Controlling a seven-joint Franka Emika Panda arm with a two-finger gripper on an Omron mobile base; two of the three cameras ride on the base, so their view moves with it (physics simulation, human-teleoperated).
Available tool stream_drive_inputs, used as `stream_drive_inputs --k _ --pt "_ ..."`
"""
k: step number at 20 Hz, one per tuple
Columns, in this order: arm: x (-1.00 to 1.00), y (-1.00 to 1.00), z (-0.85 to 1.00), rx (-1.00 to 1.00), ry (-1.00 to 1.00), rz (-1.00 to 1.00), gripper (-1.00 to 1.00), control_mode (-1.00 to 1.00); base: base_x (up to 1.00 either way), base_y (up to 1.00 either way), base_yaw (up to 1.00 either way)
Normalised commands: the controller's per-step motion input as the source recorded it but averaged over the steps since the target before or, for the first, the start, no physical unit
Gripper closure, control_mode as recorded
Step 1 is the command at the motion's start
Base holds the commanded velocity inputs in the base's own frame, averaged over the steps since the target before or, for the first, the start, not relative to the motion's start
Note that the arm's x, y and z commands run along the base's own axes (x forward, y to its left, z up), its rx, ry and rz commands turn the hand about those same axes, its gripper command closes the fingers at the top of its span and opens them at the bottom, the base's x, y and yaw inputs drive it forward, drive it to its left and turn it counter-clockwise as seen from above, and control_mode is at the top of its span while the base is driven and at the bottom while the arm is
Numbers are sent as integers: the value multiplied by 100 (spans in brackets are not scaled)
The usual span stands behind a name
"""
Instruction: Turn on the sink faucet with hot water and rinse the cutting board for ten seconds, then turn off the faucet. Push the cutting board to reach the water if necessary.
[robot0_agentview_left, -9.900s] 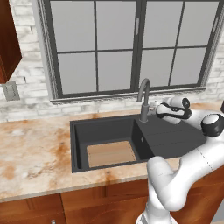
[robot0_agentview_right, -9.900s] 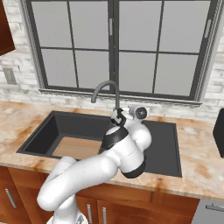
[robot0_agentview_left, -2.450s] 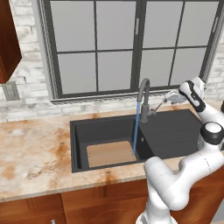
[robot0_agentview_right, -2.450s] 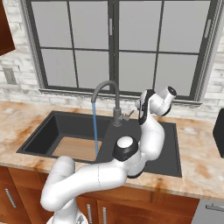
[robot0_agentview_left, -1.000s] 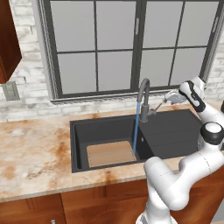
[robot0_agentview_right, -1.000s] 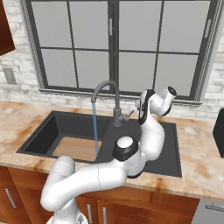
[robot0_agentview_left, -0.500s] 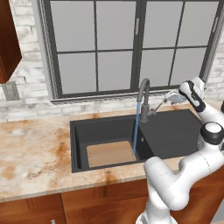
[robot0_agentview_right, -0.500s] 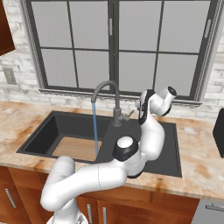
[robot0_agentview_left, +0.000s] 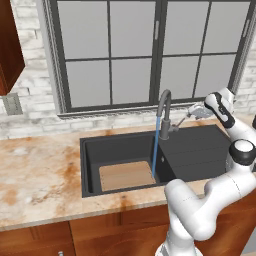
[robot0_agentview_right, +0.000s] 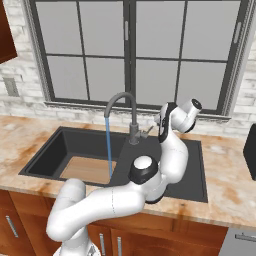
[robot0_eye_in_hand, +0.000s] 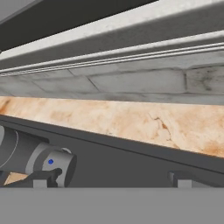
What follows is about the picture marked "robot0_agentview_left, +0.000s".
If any black kitchen sink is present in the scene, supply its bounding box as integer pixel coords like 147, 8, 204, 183
79, 123, 248, 198

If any grey wall outlet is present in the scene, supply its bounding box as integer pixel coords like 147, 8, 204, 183
1, 92, 24, 117

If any faucet lever handle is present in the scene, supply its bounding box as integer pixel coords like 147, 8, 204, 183
172, 116, 190, 131

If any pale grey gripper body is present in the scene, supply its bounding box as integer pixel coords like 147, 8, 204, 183
186, 102, 212, 121

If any dark wood wall cupboard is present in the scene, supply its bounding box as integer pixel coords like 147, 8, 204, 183
0, 0, 26, 97

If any dark framed window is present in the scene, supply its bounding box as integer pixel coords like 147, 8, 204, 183
42, 0, 256, 116

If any blue water stream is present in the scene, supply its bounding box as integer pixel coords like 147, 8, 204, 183
151, 115, 162, 179

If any wooden cupboard door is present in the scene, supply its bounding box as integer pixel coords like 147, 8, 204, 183
0, 220, 76, 256
68, 188, 256, 256

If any wooden cutting board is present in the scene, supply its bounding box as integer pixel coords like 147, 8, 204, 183
98, 160, 157, 193

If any dark grey sink faucet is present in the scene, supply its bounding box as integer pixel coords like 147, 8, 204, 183
156, 88, 180, 141

